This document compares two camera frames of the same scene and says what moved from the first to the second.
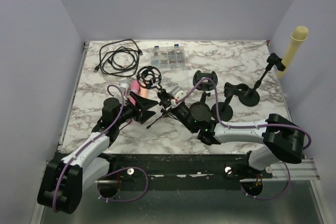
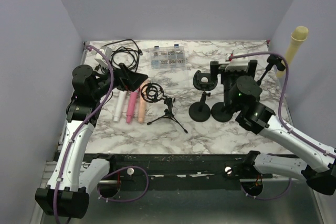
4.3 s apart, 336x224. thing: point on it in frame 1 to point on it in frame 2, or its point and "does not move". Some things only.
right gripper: [168, 105] to [250, 73]
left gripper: [140, 115] to [127, 79]
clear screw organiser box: [169, 57] does not move
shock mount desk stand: [203, 107] does not move
